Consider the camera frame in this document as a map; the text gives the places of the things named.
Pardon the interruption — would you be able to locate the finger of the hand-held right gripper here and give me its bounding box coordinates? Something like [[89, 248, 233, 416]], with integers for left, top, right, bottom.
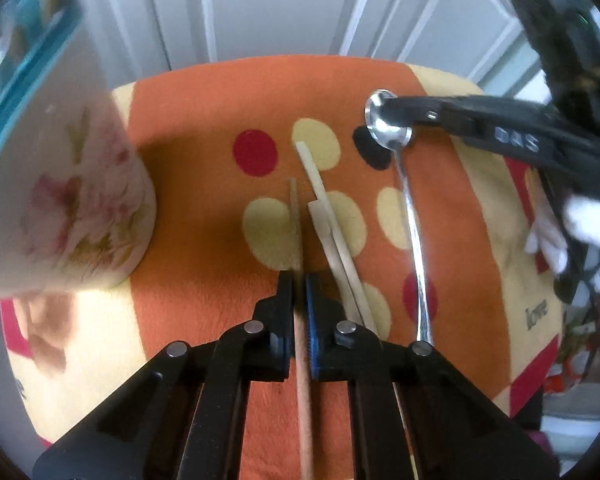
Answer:
[[378, 91, 485, 149]]

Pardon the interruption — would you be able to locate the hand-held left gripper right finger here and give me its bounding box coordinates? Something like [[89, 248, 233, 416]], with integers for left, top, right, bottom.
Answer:
[[305, 274, 559, 480]]

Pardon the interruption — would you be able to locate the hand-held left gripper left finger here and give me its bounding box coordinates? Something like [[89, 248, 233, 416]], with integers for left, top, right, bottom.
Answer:
[[32, 270, 297, 480]]

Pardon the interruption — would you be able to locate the metal spoon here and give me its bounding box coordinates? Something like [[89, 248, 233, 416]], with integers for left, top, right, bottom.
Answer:
[[363, 89, 439, 347]]

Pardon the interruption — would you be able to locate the white floral cup blue rim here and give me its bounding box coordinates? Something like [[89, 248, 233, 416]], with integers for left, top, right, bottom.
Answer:
[[0, 0, 159, 302]]

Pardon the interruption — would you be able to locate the person's right hand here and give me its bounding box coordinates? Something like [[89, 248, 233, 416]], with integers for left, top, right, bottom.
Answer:
[[524, 195, 600, 304]]

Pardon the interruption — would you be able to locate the pale wooden chopstick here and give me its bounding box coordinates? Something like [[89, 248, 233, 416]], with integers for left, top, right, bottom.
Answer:
[[294, 142, 423, 480], [307, 199, 367, 327]]

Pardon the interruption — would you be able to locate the orange spotted cloth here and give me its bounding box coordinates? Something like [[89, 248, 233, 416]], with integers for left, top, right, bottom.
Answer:
[[0, 54, 567, 480]]

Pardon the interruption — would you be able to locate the white cabinet door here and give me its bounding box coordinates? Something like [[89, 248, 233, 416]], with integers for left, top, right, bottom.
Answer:
[[375, 0, 531, 83], [80, 0, 207, 75], [205, 0, 378, 62]]

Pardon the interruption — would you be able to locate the black cable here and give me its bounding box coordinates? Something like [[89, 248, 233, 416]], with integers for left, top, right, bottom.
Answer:
[[577, 280, 600, 387]]

